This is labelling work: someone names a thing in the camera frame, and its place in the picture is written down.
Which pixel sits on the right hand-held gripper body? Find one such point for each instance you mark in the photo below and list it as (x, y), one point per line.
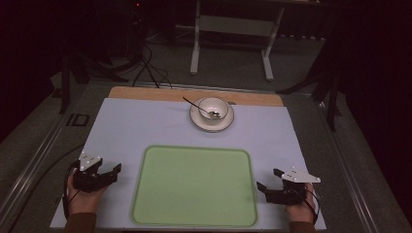
(291, 192)

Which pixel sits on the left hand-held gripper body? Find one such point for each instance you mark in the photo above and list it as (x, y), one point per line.
(87, 181)

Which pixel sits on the person's left hand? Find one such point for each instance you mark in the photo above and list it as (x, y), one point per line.
(82, 200)

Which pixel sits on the person's right hand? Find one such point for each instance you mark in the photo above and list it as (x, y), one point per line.
(299, 212)

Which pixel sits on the white table mat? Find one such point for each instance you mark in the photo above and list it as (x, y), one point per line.
(129, 129)

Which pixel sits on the green tray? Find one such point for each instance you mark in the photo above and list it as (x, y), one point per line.
(194, 187)

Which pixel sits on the white saucer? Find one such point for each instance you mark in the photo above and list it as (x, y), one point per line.
(210, 126)

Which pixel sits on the wooden table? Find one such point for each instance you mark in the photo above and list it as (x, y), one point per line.
(145, 93)

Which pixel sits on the black tripod stand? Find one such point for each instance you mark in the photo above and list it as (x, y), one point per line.
(65, 84)
(332, 97)

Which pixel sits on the white bowl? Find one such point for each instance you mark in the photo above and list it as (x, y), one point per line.
(212, 105)

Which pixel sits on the metal spoon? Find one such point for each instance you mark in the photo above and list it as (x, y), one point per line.
(194, 104)

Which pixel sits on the white metal stand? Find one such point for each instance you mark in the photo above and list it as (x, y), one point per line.
(234, 26)

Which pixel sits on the metal floor rail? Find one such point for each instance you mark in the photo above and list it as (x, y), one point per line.
(29, 171)
(350, 168)

